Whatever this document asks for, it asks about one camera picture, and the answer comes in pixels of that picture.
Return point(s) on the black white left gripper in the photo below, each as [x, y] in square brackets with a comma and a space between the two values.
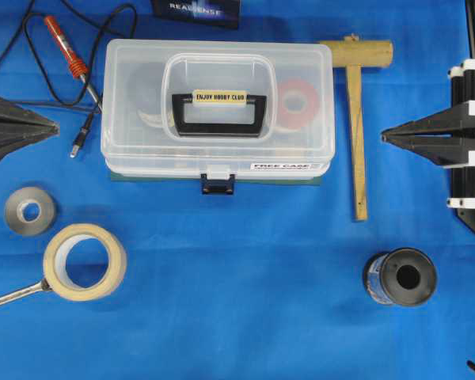
[11, 113]

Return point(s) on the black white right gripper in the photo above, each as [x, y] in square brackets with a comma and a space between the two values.
[449, 152]

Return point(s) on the clear plastic tool box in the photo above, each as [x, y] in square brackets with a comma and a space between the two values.
[138, 134]

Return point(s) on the black tool box latch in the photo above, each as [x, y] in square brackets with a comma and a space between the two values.
[217, 186]

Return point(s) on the grey tape roll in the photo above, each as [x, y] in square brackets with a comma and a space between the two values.
[29, 211]

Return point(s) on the red soldering iron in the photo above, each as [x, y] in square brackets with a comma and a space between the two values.
[76, 65]

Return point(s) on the wooden mallet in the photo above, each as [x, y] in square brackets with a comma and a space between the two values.
[353, 54]

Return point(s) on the beige masking tape roll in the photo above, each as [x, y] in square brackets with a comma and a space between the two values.
[56, 266]

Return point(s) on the red tape roll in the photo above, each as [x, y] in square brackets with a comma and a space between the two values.
[299, 103]

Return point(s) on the steel wrench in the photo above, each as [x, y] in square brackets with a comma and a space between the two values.
[40, 286]

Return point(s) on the blue table cloth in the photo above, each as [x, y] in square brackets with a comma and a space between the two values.
[266, 283]

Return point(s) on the black solder wire spool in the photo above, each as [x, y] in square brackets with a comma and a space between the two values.
[401, 277]

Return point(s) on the black tool box handle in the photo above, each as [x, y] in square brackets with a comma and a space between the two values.
[224, 114]

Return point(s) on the RealSense camera box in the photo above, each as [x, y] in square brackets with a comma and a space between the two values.
[221, 13]

